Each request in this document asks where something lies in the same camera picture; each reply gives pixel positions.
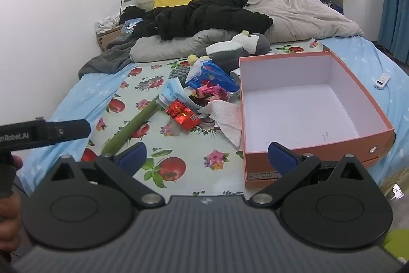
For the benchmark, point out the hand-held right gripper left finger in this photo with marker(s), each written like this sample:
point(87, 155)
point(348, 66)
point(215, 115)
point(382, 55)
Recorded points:
point(134, 155)

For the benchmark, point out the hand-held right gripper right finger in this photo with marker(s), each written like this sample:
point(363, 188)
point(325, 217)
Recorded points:
point(281, 158)

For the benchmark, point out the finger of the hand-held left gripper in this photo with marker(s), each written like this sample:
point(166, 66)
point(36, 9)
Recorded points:
point(70, 130)

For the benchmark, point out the red foil packet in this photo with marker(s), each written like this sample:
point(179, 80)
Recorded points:
point(189, 120)
point(175, 107)

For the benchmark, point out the white paper towel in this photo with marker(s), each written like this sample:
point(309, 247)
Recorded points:
point(227, 119)

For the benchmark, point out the blue face mask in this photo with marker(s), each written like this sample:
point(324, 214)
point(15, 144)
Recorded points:
point(174, 89)

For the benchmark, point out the pink feather toy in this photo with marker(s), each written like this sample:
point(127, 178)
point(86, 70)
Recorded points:
point(211, 90)

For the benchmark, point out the blue tissue pack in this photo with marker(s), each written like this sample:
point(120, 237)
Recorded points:
point(211, 73)

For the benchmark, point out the person's left hand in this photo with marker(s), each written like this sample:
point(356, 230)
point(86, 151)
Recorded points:
point(11, 218)

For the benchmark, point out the green massage brush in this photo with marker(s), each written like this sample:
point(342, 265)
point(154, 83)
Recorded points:
point(134, 124)

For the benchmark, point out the fruit printed tablecloth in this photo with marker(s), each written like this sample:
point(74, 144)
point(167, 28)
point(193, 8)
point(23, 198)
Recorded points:
point(191, 164)

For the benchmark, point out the dark grey blanket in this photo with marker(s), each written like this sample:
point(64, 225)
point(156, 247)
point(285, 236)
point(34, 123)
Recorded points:
point(105, 60)

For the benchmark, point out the white plastic item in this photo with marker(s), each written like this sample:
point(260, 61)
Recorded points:
point(235, 74)

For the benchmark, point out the brown cardboard box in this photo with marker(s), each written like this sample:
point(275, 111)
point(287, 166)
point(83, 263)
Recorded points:
point(108, 38)

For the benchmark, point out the white crumpled cloth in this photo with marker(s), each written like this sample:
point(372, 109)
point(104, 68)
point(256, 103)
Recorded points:
point(107, 22)

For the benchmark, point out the grey penguin plush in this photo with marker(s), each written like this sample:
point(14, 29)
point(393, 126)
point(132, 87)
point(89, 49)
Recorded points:
point(242, 44)

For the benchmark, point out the blue white plastic bag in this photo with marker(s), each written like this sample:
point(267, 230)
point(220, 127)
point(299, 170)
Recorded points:
point(131, 25)

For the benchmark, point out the small white device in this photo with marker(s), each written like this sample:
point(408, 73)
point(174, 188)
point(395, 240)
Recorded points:
point(382, 81)

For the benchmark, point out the light blue bed sheet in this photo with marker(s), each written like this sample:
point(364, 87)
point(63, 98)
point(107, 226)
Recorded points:
point(367, 62)

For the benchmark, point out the black cloth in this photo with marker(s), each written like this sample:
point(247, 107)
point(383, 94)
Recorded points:
point(132, 13)

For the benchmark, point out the beige grey duvet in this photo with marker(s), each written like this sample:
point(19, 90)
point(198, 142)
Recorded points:
point(303, 17)

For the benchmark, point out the yellow green cloth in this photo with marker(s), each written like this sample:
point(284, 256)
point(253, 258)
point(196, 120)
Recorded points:
point(397, 244)

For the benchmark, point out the black puffer jacket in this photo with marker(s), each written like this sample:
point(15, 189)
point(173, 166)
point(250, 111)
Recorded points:
point(207, 17)

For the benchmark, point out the blue curtain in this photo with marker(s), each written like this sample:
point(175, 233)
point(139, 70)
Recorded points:
point(394, 20)

